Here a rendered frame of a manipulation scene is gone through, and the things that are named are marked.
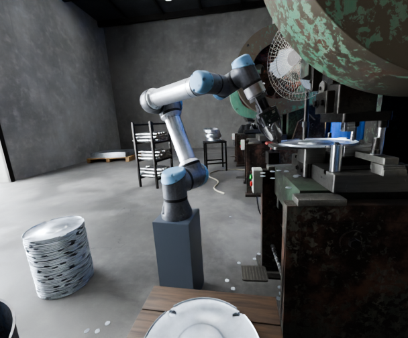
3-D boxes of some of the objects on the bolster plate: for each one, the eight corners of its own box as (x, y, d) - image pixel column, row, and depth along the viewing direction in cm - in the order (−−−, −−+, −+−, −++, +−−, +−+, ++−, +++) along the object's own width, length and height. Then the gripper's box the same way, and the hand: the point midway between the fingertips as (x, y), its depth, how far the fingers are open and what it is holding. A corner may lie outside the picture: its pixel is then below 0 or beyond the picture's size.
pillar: (376, 155, 74) (382, 115, 71) (372, 155, 76) (377, 116, 73) (383, 155, 74) (389, 115, 71) (379, 155, 76) (384, 115, 73)
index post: (332, 172, 67) (334, 143, 65) (327, 170, 70) (329, 141, 68) (341, 172, 67) (343, 142, 65) (336, 170, 70) (339, 141, 68)
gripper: (248, 100, 76) (272, 151, 79) (271, 88, 74) (294, 140, 78) (245, 102, 84) (267, 148, 88) (266, 91, 83) (288, 138, 86)
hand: (277, 141), depth 85 cm, fingers closed
